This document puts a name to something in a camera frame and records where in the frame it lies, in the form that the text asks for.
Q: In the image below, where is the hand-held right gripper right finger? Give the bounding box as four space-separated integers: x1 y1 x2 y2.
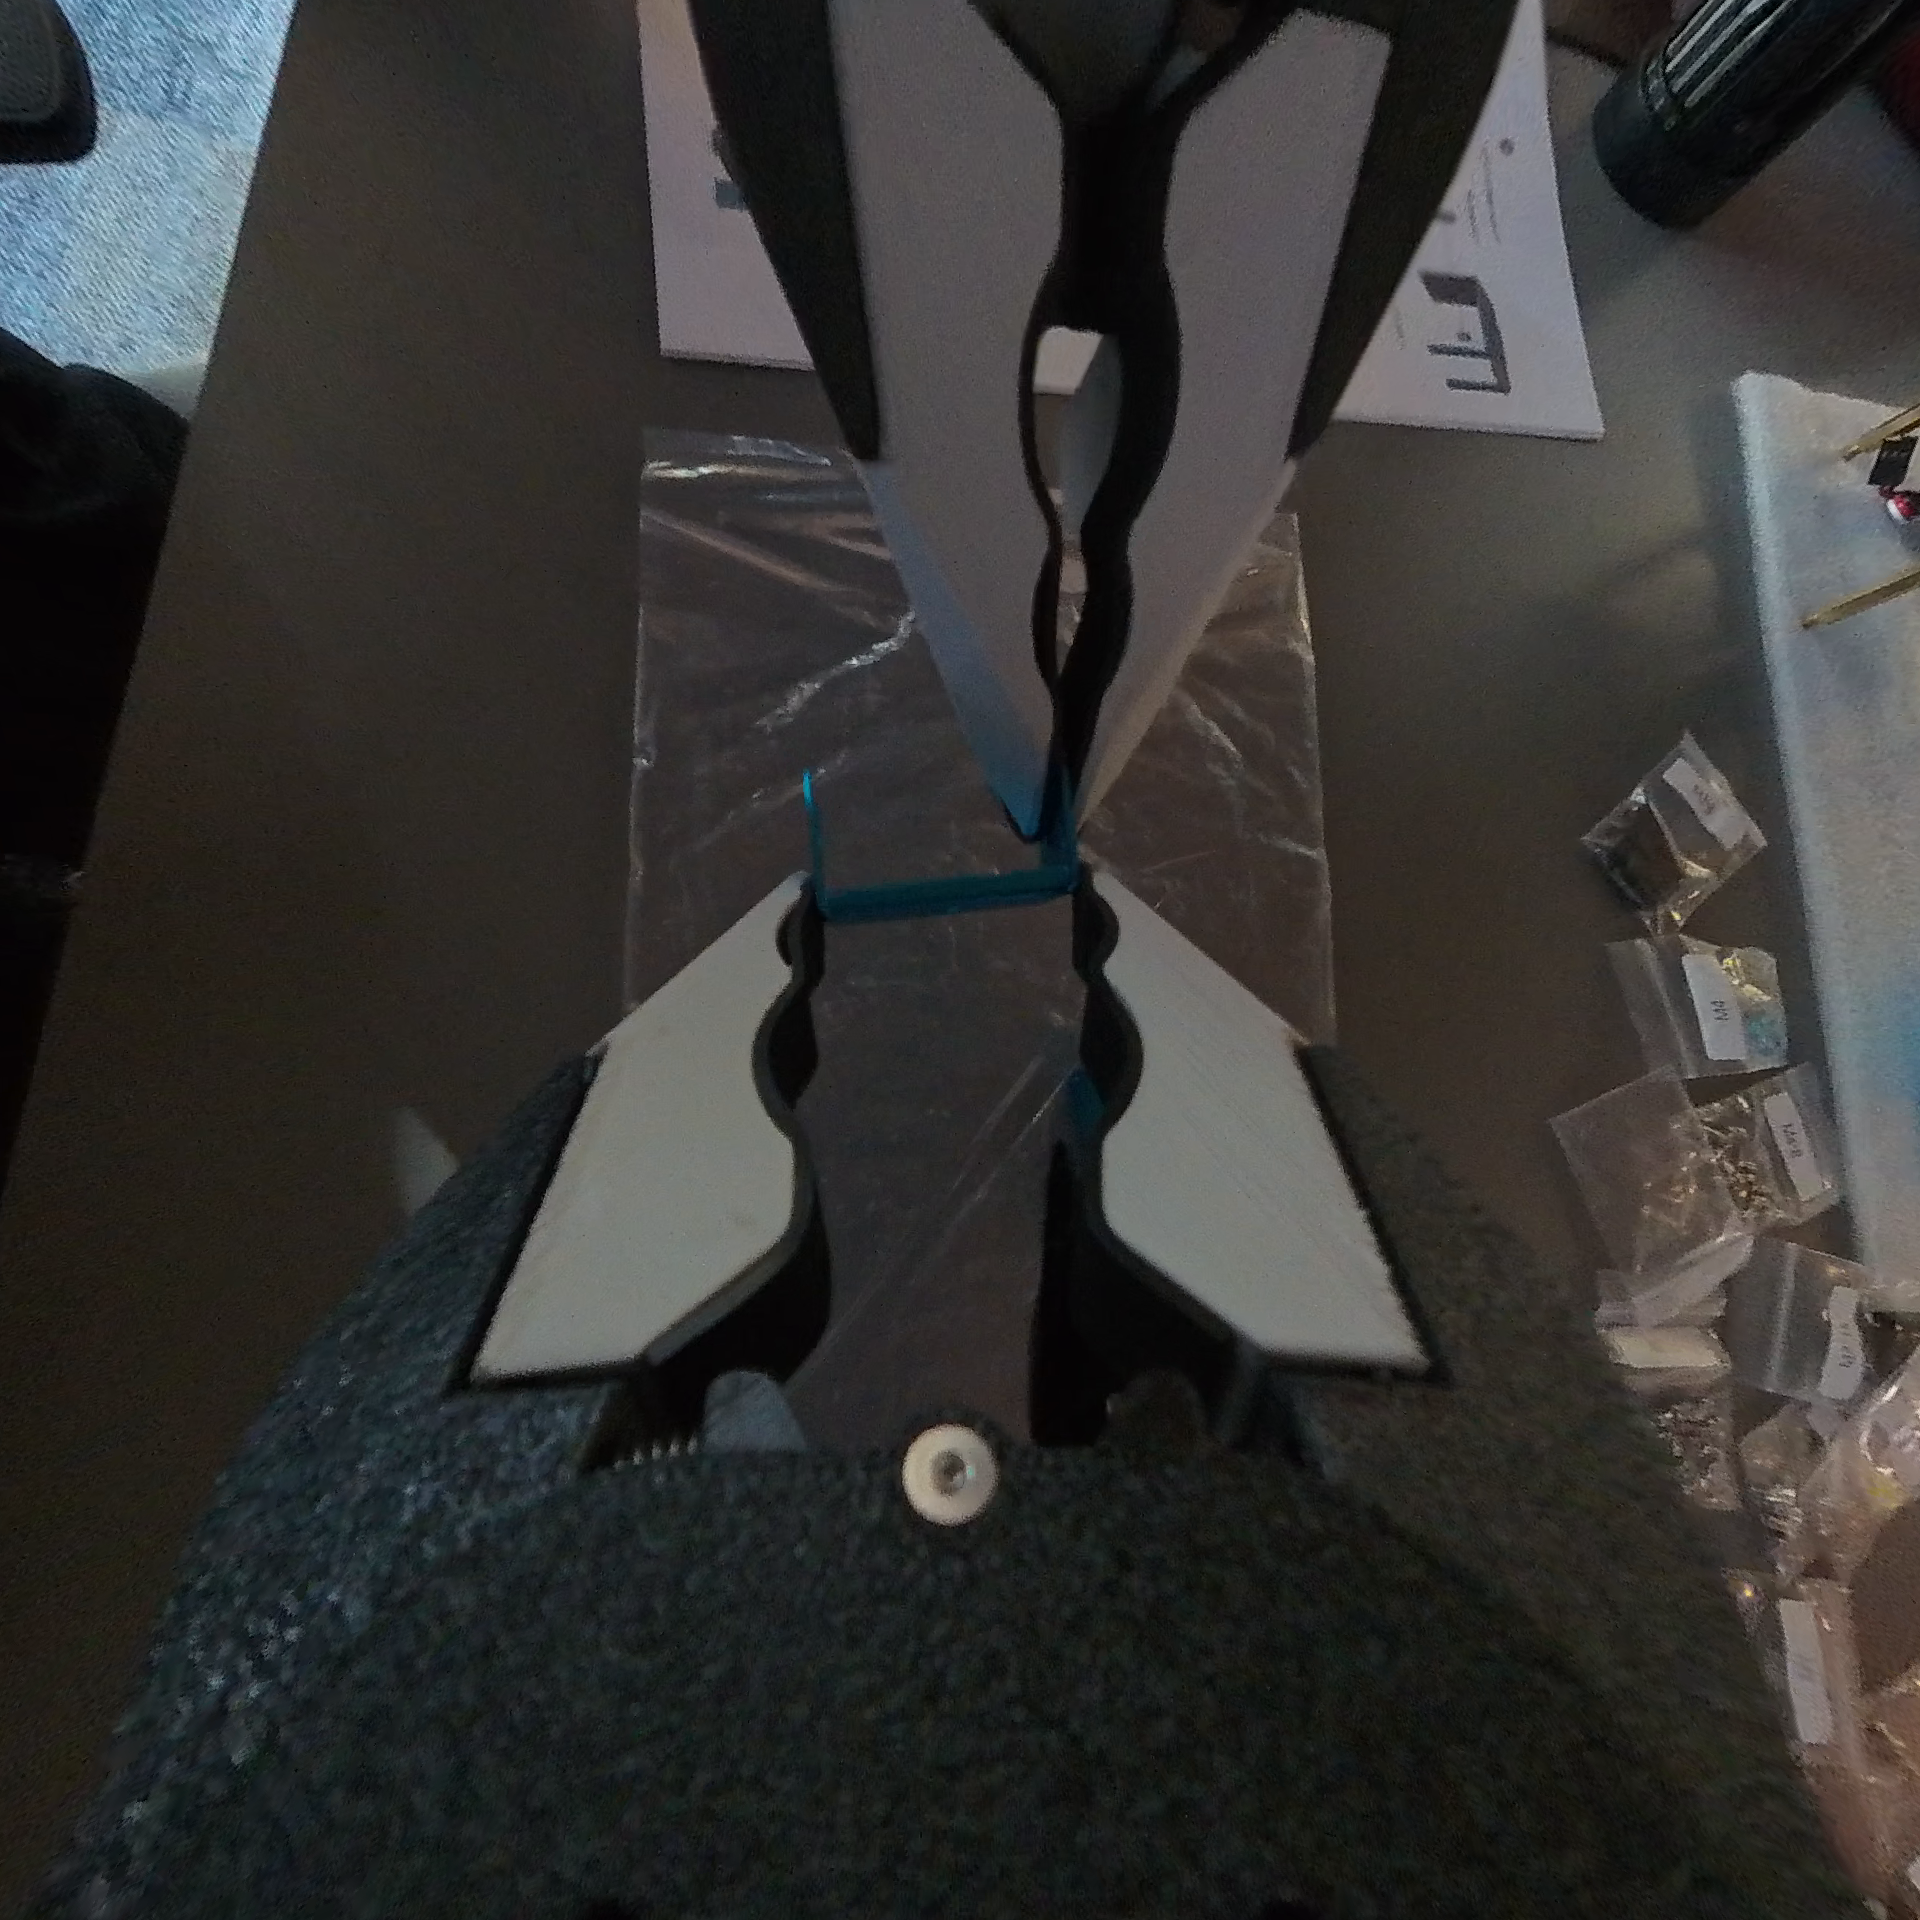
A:
1076 875 1440 1374

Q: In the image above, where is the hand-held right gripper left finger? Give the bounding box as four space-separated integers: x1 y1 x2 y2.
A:
456 875 827 1387

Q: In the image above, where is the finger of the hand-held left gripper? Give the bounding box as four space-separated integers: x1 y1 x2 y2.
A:
1055 0 1390 871
822 0 1081 842

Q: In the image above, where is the large blue U bracket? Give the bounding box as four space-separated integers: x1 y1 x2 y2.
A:
797 765 1085 925

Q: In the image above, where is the dark grey desk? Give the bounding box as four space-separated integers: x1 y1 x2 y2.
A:
0 0 1920 1920

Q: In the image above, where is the white instruction manual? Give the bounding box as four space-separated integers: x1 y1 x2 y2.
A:
635 0 1603 444

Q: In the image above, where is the clear plastic bag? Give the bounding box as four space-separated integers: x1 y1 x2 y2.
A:
618 424 1339 1443

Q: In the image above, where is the pile of small screw bags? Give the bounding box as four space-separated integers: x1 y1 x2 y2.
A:
1548 731 1920 1819

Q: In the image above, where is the black perforated cylinder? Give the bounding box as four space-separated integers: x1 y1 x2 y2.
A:
1589 0 1877 231

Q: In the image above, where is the white foam sheet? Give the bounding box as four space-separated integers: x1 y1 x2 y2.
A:
1731 372 1920 1279

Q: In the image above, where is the person's black clothing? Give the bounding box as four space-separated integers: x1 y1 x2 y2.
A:
0 330 190 1203

